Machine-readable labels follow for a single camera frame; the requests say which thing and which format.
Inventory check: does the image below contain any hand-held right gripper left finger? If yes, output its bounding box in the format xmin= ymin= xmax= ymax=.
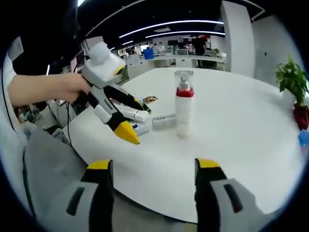
xmin=65 ymin=159 xmax=114 ymax=232

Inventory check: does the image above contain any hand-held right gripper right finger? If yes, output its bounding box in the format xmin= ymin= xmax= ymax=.
xmin=194 ymin=158 xmax=266 ymax=232

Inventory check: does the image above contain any small white skincare bottle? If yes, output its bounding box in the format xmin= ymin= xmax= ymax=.
xmin=152 ymin=114 xmax=177 ymax=131
xmin=130 ymin=120 xmax=149 ymax=135

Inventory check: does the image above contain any white skincare tube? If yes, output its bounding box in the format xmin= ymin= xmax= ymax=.
xmin=118 ymin=107 xmax=148 ymax=123

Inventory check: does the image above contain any gold foil skincare packet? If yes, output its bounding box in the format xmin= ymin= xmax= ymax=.
xmin=142 ymin=95 xmax=158 ymax=104

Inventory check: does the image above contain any red collar skincare spray bottle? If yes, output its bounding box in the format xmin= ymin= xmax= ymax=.
xmin=174 ymin=70 xmax=195 ymax=140

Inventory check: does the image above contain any person's left hand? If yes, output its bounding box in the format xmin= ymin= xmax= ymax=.
xmin=61 ymin=72 xmax=94 ymax=103

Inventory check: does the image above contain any white lab counter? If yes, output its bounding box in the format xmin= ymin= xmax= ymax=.
xmin=115 ymin=54 xmax=226 ymax=80

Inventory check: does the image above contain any ceiling air vent panel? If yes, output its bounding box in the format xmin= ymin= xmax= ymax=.
xmin=7 ymin=36 xmax=25 ymax=60

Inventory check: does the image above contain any ceiling light strip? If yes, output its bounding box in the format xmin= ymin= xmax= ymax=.
xmin=119 ymin=20 xmax=225 ymax=39
xmin=144 ymin=30 xmax=226 ymax=39

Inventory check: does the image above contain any blue plastic bag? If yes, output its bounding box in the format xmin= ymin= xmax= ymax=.
xmin=298 ymin=129 xmax=309 ymax=155

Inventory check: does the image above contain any green potted plant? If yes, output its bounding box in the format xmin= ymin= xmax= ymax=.
xmin=276 ymin=54 xmax=309 ymax=107

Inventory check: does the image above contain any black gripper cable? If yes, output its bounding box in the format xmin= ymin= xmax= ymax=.
xmin=65 ymin=100 xmax=73 ymax=147

